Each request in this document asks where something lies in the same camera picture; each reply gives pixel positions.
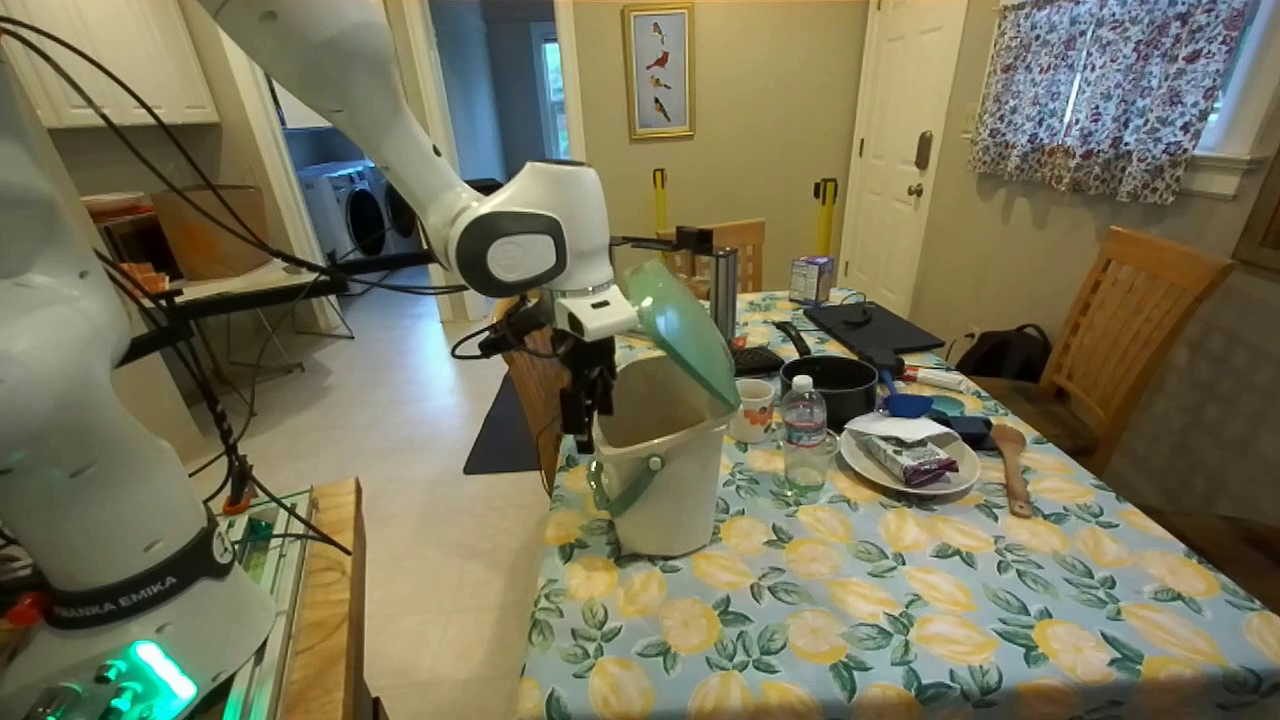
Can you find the white round plate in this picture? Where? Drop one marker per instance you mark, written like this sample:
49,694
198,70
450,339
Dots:
867,472

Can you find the black frying pan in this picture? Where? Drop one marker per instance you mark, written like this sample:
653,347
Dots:
835,384

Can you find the floral print curtain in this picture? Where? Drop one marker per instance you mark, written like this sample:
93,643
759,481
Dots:
1104,95

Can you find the small black box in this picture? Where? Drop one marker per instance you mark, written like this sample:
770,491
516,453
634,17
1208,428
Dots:
853,318

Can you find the white ceramic mug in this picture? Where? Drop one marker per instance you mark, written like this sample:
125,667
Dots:
759,405

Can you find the metal robot mounting plate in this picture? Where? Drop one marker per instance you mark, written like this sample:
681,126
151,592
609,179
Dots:
273,572

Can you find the black bag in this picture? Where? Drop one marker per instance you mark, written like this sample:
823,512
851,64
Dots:
1005,352

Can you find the white panel door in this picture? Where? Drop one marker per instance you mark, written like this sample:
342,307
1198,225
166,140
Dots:
906,146

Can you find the red black clamp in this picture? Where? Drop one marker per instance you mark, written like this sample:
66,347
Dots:
238,497

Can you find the black floor mat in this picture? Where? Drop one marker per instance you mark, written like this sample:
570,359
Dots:
501,425

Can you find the folding side table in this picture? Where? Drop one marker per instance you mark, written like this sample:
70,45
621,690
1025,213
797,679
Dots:
246,290

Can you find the white trash can green lid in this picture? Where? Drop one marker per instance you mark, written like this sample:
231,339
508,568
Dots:
665,481

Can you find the brown cardboard box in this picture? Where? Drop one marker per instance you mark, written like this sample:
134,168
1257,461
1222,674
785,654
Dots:
215,225

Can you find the blue case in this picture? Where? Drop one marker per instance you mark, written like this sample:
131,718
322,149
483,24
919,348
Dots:
909,401

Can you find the green pot lid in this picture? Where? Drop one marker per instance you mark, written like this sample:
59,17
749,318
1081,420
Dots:
725,287

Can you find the silver foil food packet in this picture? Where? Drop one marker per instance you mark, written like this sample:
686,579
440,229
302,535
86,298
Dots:
913,459

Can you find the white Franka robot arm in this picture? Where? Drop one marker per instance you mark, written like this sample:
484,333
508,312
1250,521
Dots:
93,440

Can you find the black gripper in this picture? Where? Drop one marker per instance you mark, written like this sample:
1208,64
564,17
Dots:
584,361

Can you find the white laundry machine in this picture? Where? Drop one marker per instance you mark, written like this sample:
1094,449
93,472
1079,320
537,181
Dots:
344,213
402,219

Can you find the white plastic container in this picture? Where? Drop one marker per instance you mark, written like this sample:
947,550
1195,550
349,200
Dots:
810,277

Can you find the wooden spatula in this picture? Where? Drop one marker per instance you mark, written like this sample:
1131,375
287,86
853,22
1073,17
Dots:
1015,465

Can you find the white wall cabinet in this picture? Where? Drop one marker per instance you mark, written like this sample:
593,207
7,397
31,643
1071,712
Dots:
105,61

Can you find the white paper napkin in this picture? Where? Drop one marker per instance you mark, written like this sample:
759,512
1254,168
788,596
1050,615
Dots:
906,428

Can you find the wooden dining chair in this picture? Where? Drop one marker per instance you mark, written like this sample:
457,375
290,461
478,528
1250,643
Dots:
1132,320
749,253
537,405

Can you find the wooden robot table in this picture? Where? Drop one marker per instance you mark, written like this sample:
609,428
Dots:
324,615

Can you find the clear plastic water bottle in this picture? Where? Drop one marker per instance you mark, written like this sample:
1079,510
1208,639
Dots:
807,435

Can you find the black smartphone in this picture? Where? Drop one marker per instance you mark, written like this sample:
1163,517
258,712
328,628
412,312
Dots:
759,361

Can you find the dark teal pouch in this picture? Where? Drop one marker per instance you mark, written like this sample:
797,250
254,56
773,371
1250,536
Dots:
969,428

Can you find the framed bird picture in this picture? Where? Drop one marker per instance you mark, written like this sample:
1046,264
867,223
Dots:
661,64

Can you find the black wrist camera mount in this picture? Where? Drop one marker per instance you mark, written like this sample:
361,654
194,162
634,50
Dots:
514,324

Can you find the black flat tablet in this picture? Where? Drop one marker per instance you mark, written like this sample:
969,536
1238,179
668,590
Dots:
886,339

